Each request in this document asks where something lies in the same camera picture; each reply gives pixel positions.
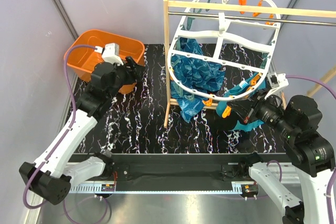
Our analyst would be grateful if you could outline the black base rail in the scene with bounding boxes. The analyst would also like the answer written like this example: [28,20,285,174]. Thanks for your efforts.
[70,153,292,192]

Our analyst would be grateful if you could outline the blue patterned cloth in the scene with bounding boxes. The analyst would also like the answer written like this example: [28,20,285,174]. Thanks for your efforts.
[169,37,226,124]

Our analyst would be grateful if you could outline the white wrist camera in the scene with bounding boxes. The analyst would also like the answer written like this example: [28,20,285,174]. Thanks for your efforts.
[95,43,124,66]
[265,72,289,100]

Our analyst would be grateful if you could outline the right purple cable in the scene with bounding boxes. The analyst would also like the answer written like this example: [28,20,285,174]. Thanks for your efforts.
[266,74,336,224]

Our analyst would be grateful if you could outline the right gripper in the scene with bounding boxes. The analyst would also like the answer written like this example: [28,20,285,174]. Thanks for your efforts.
[227,87,297,137]

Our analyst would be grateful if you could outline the teal cloth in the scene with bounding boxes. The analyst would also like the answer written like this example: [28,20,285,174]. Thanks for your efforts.
[215,73,271,132]

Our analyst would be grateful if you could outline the wooden clothes rack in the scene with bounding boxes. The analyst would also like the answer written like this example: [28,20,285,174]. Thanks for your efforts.
[162,0,336,129]

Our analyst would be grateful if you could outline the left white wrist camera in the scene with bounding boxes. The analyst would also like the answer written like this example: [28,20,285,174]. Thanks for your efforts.
[95,43,124,66]

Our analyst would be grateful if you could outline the orange clothespin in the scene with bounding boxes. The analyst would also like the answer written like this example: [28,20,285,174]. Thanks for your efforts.
[222,105,232,118]
[202,99,213,106]

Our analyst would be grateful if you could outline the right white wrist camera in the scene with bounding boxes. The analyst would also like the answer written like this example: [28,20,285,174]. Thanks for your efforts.
[265,72,289,100]

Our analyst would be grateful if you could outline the white round clip hanger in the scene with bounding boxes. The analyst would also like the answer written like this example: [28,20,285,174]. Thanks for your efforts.
[165,0,281,101]

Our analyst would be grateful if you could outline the orange plastic basket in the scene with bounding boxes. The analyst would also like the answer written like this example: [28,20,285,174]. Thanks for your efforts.
[67,29,145,82]

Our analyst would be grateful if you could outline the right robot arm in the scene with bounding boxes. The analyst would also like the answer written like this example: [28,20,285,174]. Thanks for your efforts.
[228,90,335,223]

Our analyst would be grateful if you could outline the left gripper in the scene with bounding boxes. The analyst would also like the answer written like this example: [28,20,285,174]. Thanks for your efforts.
[107,56,145,99]

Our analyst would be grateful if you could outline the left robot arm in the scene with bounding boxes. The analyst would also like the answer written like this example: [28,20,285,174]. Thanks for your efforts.
[19,56,145,205]

